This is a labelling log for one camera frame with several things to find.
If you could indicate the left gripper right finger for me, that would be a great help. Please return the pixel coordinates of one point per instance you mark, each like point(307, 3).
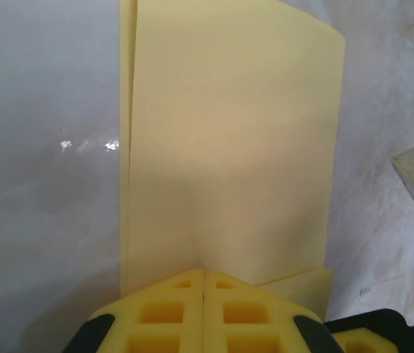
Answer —
point(250, 316)

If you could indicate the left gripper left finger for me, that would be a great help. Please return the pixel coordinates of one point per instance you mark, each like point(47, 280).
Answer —
point(162, 316)

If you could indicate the yellow square paper sheet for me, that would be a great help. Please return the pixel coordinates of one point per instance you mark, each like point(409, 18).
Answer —
point(228, 147)

